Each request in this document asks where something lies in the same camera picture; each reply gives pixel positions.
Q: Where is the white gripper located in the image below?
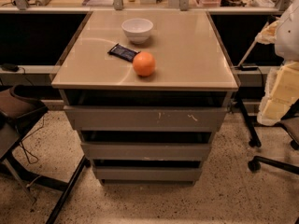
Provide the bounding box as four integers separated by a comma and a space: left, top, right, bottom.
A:
255, 21, 299, 126

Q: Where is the grey drawer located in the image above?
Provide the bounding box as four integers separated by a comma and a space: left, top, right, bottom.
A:
93, 167, 201, 182
64, 106, 226, 132
81, 143, 211, 161

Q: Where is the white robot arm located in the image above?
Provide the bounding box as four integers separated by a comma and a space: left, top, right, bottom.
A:
256, 0, 299, 126

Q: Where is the grey drawer cabinet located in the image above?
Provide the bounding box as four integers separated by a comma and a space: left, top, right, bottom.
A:
52, 10, 238, 183

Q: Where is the grey top drawer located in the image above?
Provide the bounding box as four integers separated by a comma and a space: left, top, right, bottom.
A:
64, 106, 226, 132

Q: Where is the grey bottom drawer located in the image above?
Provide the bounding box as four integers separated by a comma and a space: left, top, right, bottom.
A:
93, 167, 201, 182

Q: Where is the white stick with black base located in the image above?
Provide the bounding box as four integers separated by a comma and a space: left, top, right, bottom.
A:
235, 21, 269, 70

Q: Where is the black office chair at right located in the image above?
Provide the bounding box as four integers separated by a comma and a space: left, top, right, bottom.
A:
236, 98, 299, 175

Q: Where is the orange fruit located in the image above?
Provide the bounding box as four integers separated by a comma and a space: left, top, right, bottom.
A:
133, 51, 156, 77

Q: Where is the white ceramic bowl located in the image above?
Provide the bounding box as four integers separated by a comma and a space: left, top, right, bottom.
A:
121, 18, 153, 44

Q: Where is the dark blue snack bar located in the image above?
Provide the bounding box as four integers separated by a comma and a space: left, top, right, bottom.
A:
107, 44, 138, 63

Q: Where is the black power adapter at left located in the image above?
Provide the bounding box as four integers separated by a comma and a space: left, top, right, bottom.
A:
0, 63, 19, 72

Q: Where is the dark chair at left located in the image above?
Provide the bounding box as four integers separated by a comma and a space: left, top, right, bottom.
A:
0, 85, 90, 224

